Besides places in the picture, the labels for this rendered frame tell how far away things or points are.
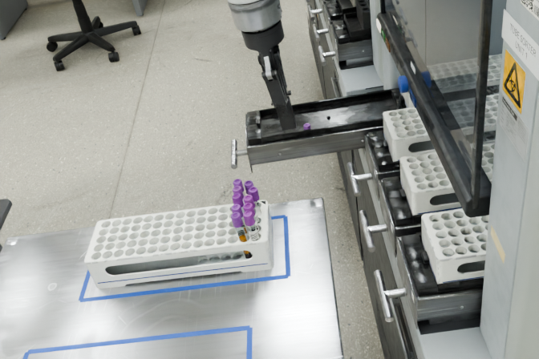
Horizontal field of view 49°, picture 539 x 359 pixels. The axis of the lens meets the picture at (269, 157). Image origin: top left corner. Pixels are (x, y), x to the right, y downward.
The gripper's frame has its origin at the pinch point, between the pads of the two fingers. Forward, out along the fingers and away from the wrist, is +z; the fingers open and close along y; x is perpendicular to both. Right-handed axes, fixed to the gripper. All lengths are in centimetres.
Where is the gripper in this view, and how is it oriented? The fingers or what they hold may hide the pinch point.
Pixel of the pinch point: (285, 113)
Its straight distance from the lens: 120.4
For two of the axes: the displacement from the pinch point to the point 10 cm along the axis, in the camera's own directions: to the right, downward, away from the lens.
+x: -9.7, 1.7, 1.8
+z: 2.4, 7.7, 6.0
